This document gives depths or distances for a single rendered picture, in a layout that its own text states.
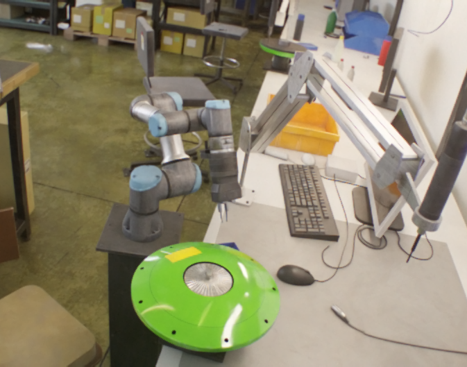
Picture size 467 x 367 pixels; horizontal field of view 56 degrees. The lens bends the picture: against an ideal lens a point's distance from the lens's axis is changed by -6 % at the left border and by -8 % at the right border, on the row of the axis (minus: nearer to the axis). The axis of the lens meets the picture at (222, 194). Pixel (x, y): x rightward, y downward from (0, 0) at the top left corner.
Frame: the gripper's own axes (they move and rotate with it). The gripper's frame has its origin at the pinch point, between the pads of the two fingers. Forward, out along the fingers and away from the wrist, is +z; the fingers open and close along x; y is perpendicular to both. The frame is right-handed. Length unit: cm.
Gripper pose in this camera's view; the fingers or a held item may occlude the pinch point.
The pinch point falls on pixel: (224, 221)
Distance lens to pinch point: 127.3
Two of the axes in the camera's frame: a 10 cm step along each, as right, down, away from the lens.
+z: 1.0, 9.8, 1.5
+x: 8.6, -1.6, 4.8
